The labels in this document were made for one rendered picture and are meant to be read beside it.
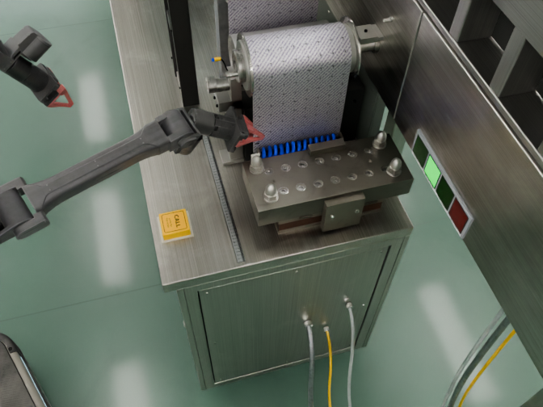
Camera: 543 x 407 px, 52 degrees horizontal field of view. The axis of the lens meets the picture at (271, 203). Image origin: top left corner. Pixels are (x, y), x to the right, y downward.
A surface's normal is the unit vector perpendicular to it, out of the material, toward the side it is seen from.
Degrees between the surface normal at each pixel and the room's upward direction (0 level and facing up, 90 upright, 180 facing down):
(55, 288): 0
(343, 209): 90
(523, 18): 90
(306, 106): 90
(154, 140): 21
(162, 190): 0
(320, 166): 0
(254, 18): 92
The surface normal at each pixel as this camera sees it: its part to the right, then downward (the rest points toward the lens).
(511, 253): -0.96, 0.21
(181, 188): 0.02, -0.60
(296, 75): 0.27, 0.78
